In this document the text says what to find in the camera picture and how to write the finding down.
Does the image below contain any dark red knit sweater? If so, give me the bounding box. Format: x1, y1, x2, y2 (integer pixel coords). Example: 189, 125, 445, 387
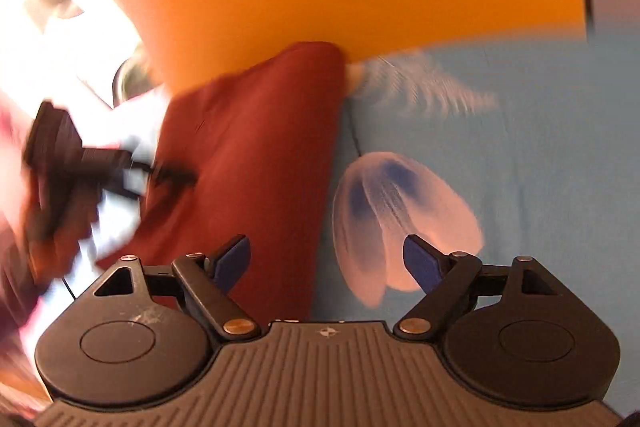
119, 42, 346, 324

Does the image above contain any blue floral bed sheet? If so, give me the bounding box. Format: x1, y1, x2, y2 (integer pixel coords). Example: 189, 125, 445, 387
311, 29, 639, 414

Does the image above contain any window with round decorations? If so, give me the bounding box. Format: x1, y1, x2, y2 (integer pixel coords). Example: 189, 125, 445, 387
1, 0, 140, 113

